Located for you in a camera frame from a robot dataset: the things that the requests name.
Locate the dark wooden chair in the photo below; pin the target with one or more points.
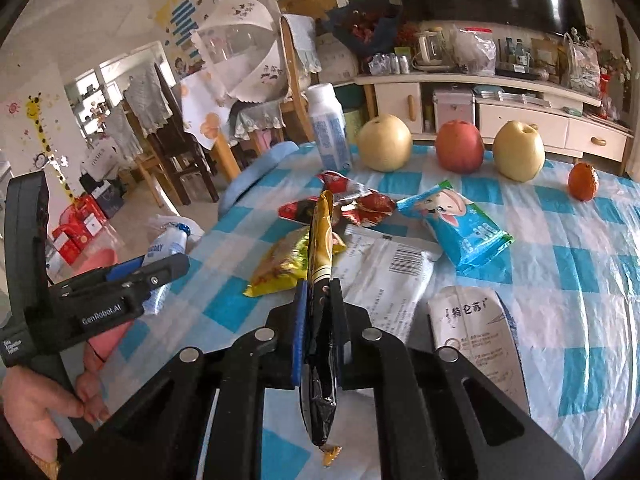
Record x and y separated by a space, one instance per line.
170 145

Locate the blue bar wall sticker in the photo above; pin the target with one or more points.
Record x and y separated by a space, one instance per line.
182 15

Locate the blue snack packet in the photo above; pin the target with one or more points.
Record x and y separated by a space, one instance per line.
460 230

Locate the orange tangerine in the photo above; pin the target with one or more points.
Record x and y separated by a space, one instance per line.
583 182

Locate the glass kettle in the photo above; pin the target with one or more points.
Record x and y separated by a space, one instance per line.
431 50

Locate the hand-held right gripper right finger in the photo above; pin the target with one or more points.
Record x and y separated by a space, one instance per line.
340 320

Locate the light wooden chair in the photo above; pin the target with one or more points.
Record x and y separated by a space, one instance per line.
295 85

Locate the red apple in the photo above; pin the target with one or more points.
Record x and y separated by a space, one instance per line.
459 148

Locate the dark wrapped bouquet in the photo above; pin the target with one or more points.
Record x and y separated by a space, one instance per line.
365 25

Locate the red snack packet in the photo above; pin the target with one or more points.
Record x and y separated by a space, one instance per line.
370 205

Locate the group of small glass jars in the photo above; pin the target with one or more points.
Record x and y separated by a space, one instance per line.
389 63

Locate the giraffe wall sticker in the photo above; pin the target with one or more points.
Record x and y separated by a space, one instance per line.
42 135

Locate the white mailer bag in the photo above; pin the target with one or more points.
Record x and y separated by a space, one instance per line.
385 280

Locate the white plastic bottle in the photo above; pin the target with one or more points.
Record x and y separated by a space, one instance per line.
327 130

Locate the pink plastic basin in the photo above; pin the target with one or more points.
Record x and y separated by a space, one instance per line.
107 340

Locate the yellow pear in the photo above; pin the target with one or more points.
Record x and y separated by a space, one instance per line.
519 152
384 144

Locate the small bottle blue cap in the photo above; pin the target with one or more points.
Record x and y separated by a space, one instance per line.
167 247

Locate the white milk carton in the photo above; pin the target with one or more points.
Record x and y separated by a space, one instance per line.
475 340

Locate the clear plastic bag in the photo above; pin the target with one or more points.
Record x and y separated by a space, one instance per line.
472 50

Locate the printed plastic bag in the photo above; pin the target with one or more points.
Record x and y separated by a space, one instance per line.
582 67

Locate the yellow snack packet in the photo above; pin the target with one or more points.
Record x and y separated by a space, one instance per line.
280 265

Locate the white mesh food cover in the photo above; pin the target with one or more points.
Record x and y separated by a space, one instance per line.
240 50

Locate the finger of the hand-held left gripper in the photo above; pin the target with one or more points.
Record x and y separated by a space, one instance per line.
165 270
122 267

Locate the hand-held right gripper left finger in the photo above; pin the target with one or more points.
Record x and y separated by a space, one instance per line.
300 335

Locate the blue checkered tablecloth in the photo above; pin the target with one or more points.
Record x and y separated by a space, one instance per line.
575 285

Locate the white tv cabinet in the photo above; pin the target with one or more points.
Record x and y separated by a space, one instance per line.
525 117

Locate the blue cushion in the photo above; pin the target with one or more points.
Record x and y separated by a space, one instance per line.
260 170

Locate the silver tin box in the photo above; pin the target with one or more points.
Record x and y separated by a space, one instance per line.
452 110

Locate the black gold snack packet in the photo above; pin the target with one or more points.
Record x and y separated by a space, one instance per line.
322 240

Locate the person's left hand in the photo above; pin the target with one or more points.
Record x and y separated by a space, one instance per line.
30 410

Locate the red gift boxes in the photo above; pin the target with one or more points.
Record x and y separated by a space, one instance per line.
75 230

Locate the orange print dining tablecloth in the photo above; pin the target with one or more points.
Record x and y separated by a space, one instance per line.
205 115

